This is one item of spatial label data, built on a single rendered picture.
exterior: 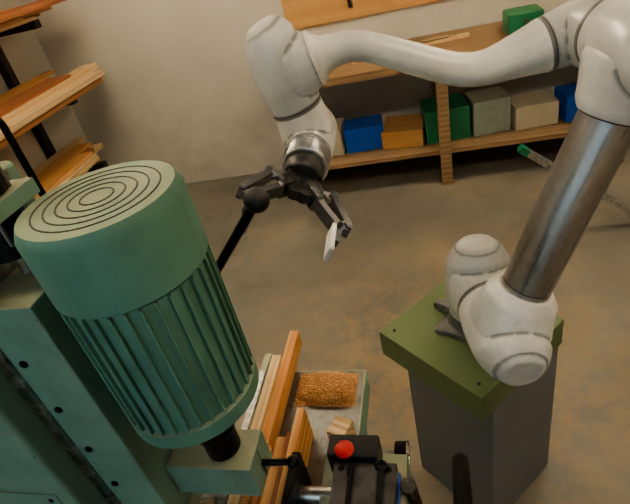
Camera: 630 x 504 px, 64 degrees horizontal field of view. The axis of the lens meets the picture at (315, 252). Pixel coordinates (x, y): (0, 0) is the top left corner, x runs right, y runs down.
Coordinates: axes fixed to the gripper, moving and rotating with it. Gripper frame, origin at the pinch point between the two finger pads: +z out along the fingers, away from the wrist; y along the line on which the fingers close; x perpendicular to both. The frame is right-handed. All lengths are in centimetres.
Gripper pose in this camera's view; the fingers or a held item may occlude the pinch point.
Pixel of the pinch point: (288, 237)
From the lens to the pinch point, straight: 78.5
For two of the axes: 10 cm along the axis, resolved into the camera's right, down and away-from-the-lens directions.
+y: -9.3, -3.3, -1.5
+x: 3.5, -6.9, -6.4
